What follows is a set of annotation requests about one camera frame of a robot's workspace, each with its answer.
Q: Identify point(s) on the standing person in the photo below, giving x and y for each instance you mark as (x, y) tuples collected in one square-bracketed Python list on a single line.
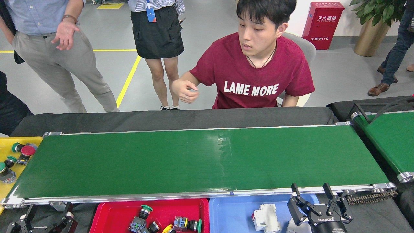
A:
[(13, 113), (158, 35), (410, 67), (397, 45), (48, 64)]

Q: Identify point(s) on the dark wristwatch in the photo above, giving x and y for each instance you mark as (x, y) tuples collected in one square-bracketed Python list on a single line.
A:
[(69, 17)]

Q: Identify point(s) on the seated person's left forearm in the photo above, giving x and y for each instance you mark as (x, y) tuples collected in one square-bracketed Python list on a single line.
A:
[(290, 101)]

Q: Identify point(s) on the red fire extinguisher cabinet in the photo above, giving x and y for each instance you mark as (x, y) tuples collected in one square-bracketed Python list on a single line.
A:
[(323, 29)]

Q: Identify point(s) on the seated person's right hand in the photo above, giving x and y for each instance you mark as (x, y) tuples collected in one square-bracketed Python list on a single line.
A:
[(181, 90)]

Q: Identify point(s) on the green potted plant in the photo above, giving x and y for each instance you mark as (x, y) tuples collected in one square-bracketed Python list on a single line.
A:
[(378, 11)]

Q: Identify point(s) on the gold plant pot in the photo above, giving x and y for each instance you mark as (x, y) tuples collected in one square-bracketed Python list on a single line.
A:
[(370, 40)]

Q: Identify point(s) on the black bracket frame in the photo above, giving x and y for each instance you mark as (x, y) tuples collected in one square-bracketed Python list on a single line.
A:
[(362, 113)]

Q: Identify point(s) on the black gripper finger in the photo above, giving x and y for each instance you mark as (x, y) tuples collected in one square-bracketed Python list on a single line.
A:
[(69, 223), (19, 226)]

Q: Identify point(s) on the yellow plastic tray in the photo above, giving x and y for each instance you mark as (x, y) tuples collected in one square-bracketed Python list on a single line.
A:
[(5, 145)]

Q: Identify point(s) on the standing person's left hand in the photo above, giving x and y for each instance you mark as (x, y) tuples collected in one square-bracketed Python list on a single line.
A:
[(66, 34)]

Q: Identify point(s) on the seated person's right forearm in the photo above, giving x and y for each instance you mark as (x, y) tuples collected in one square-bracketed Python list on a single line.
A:
[(189, 77)]

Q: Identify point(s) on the green belt conveyor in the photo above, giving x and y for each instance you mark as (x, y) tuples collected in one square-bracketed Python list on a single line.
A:
[(388, 142), (161, 161)]

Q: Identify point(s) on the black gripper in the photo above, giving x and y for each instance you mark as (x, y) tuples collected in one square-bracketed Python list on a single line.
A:
[(326, 226)]

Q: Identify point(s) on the seated person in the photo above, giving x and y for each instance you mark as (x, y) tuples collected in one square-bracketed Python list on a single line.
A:
[(252, 64)]

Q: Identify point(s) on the red plastic tray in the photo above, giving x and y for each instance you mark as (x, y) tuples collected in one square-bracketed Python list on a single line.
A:
[(110, 220)]

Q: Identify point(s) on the blue plastic tray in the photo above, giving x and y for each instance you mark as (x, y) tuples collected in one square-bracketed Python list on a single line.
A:
[(233, 216)]

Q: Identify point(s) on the yellow cap push button switch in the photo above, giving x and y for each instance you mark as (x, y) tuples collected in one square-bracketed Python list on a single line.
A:
[(167, 229)]

